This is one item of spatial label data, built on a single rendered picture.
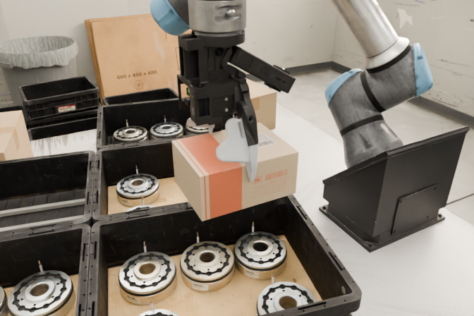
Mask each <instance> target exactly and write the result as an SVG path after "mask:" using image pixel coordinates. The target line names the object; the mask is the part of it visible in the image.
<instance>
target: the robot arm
mask: <svg viewBox="0 0 474 316"><path fill-rule="evenodd" d="M246 1H247V0H151V2H150V11H151V14H152V17H153V18H154V20H155V22H156V23H157V24H158V26H159V27H160V28H161V29H162V30H163V31H165V32H167V33H168V34H170V35H174V36H178V50H179V60H180V71H181V74H177V83H178V102H179V109H183V108H187V107H190V114H191V117H190V118H189V119H188V120H187V122H186V124H187V126H190V127H209V133H213V132H217V131H221V127H222V126H223V122H224V119H227V118H230V119H229V120H228V121H227V122H226V125H225V129H226V139H225V141H223V143H222V144H220V145H219V146H218V147H217V148H216V156H217V158H218V160H220V161H221V162H240V163H245V165H246V171H247V175H248V180H249V182H253V181H254V180H255V174H256V171H257V159H258V145H257V144H258V143H259V142H258V133H257V119H256V115H255V110H254V107H253V103H252V102H251V98H250V90H249V86H248V84H247V82H246V79H245V77H246V74H245V73H244V72H243V71H240V70H239V69H237V68H236V67H238V68H240V69H242V70H244V71H245V72H247V73H249V74H251V75H253V76H255V77H256V78H259V79H260V80H262V81H264V84H265V85H266V86H268V87H269V89H271V90H276V91H278V92H281V91H283V92H286V93H289V92H290V90H291V88H292V86H293V84H294V82H295V81H296V79H295V78H293V77H292V76H290V73H289V72H288V71H286V70H285V69H284V68H283V67H278V66H276V65H271V64H269V63H267V62H266V61H263V60H262V59H260V58H258V57H256V56H255V55H253V54H251V53H250V52H248V51H246V50H244V49H242V48H240V47H238V46H237V45H239V44H242V43H244V42H245V30H244V29H245V28H246ZM329 2H330V3H331V5H332V6H333V7H334V9H335V11H336V12H337V14H338V15H339V17H340V19H341V20H342V21H343V23H344V25H345V26H346V28H347V29H348V31H349V32H350V34H351V35H352V37H353V39H354V40H355V42H356V43H357V45H358V46H359V47H360V49H361V51H362V53H363V54H364V55H365V62H364V67H365V69H366V70H365V71H362V70H361V69H360V68H355V69H353V70H350V71H349V72H345V73H343V74H341V75H340V76H339V77H337V78H336V79H334V80H333V81H332V82H331V83H330V84H329V85H328V86H327V88H326V90H325V92H324V95H325V98H326V100H327V106H328V107H329V109H330V111H331V113H332V116H333V118H334V120H335V123H336V126H337V128H338V129H339V132H340V134H341V137H342V140H343V144H344V161H345V164H346V167H347V169H348V168H350V167H352V166H354V165H356V164H359V163H361V162H363V161H365V160H367V159H369V158H371V157H373V156H376V155H378V154H380V153H382V152H385V151H387V150H390V149H394V148H396V147H400V146H403V142H402V141H401V139H399V137H398V136H397V135H396V134H395V132H394V131H393V130H392V129H391V128H390V127H388V125H387V124H386V122H385V120H384V118H383V115H382V112H383V111H386V110H388V109H390V108H392V107H395V106H397V105H399V104H401V103H404V102H406V101H408V100H410V99H412V98H414V97H419V95H421V94H422V93H424V92H427V91H428V90H430V89H431V88H432V86H433V78H432V74H431V71H430V67H429V65H428V62H427V59H426V57H425V54H424V51H423V49H422V47H421V46H420V44H419V43H413V45H411V43H410V42H409V40H408V39H407V38H404V37H399V36H398V35H397V34H396V32H395V31H394V29H393V27H392V26H391V24H390V22H389V21H388V19H387V17H386V16H385V14H384V13H383V11H382V9H381V8H380V6H379V4H378V3H377V1H376V0H329ZM189 29H190V30H192V32H191V33H190V34H184V33H185V32H186V31H188V30H189ZM228 62H229V63H231V64H232V65H234V66H236V67H234V66H232V65H230V64H228ZM181 84H185V85H187V86H188V87H187V88H186V94H187V95H188V96H189V97H185V98H184V99H185V100H183V101H182V100H181ZM233 115H234V116H235V117H238V118H231V117H233Z"/></svg>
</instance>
